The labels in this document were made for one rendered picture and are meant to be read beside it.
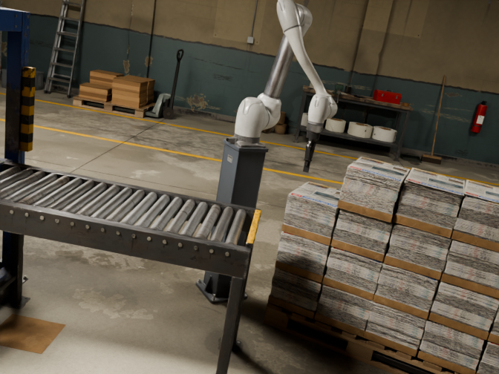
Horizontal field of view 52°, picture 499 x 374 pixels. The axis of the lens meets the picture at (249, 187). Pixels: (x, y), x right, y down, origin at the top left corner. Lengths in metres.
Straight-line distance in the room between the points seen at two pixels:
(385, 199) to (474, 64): 7.16
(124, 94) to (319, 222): 6.29
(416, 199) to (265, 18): 6.94
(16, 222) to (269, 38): 7.41
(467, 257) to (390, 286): 0.41
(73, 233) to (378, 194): 1.47
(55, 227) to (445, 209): 1.81
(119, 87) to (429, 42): 5.25
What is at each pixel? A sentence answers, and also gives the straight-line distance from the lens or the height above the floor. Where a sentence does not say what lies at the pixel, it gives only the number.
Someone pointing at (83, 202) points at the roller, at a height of 0.79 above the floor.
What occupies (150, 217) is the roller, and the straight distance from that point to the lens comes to 2.29.
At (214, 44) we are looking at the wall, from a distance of 9.36.
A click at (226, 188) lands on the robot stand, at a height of 0.72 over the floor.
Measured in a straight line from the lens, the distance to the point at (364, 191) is 2.68.
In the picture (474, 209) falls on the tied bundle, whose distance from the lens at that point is 2.67.
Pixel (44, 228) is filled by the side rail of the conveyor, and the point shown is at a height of 0.73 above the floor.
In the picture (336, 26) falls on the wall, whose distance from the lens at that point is 9.25.
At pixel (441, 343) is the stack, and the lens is 2.93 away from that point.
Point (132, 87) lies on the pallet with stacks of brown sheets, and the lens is 8.64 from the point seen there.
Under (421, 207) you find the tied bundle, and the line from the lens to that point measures 2.68.
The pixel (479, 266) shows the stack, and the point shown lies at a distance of 2.75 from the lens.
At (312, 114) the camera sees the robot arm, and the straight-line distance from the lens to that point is 2.85.
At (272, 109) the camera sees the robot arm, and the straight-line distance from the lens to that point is 3.11.
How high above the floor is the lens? 1.64
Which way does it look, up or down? 17 degrees down
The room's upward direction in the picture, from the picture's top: 10 degrees clockwise
